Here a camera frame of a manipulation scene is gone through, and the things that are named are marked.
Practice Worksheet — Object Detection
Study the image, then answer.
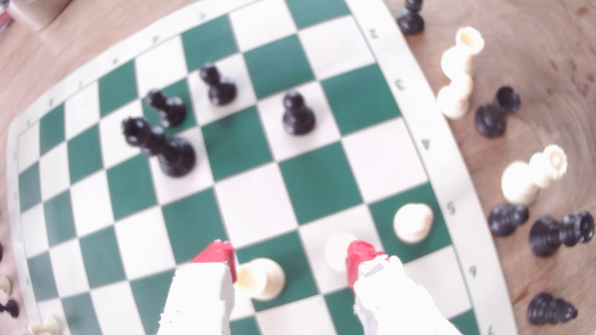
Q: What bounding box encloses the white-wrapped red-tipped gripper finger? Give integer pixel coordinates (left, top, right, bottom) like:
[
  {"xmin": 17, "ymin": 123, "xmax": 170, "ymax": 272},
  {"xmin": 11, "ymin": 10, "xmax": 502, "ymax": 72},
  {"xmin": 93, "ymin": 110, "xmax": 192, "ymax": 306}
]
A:
[
  {"xmin": 346, "ymin": 239, "xmax": 462, "ymax": 335},
  {"xmin": 157, "ymin": 239, "xmax": 237, "ymax": 335}
]

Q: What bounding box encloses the white chess pawn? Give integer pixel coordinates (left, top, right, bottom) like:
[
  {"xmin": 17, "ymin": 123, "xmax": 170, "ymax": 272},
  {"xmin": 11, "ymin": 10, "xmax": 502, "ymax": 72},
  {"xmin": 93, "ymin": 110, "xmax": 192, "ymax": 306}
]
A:
[
  {"xmin": 392, "ymin": 203, "xmax": 435, "ymax": 245},
  {"xmin": 324, "ymin": 233, "xmax": 357, "ymax": 273},
  {"xmin": 237, "ymin": 257, "xmax": 286, "ymax": 302}
]

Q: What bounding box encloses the black chess piece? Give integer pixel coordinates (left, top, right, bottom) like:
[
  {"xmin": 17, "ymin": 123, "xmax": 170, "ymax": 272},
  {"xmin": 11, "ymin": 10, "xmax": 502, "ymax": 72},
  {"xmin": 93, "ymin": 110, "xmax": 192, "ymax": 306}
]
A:
[
  {"xmin": 0, "ymin": 299, "xmax": 20, "ymax": 319},
  {"xmin": 527, "ymin": 292, "xmax": 579, "ymax": 325},
  {"xmin": 474, "ymin": 86, "xmax": 521, "ymax": 139},
  {"xmin": 487, "ymin": 203, "xmax": 530, "ymax": 237},
  {"xmin": 396, "ymin": 0, "xmax": 425, "ymax": 35}
]

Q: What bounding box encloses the green and white chess mat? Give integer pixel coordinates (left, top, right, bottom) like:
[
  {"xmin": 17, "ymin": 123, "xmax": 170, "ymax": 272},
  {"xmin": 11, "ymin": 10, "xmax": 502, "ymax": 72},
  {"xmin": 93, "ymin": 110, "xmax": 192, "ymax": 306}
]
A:
[{"xmin": 7, "ymin": 0, "xmax": 518, "ymax": 335}]

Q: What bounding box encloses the black chess queen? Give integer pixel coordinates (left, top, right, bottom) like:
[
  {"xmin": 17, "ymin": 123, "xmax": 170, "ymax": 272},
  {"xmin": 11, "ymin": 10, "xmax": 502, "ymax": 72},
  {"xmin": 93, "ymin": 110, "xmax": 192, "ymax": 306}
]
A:
[{"xmin": 122, "ymin": 116, "xmax": 197, "ymax": 178}]

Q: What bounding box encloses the black chess rook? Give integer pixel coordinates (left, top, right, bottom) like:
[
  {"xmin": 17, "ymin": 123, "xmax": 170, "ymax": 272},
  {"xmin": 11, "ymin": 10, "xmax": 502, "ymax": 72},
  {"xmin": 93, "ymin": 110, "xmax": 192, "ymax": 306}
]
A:
[{"xmin": 529, "ymin": 210, "xmax": 596, "ymax": 258}]

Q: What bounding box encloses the white chess rook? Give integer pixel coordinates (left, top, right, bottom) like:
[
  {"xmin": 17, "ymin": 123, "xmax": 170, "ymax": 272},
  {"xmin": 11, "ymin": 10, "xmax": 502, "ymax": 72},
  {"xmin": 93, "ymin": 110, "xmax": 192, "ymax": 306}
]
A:
[
  {"xmin": 440, "ymin": 26, "xmax": 485, "ymax": 80},
  {"xmin": 500, "ymin": 144, "xmax": 569, "ymax": 205}
]

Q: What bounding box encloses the black chess pawn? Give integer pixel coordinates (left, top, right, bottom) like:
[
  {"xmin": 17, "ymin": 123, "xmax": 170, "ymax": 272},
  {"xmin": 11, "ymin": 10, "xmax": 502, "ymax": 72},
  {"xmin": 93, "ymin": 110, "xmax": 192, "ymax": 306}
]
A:
[
  {"xmin": 282, "ymin": 91, "xmax": 316, "ymax": 136},
  {"xmin": 145, "ymin": 89, "xmax": 188, "ymax": 128},
  {"xmin": 199, "ymin": 63, "xmax": 238, "ymax": 107}
]

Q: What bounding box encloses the brown cardboard box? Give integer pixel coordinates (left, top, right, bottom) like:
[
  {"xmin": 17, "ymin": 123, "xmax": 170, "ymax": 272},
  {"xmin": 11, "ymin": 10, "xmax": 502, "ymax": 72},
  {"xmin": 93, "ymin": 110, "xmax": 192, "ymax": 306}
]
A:
[{"xmin": 9, "ymin": 0, "xmax": 73, "ymax": 31}]

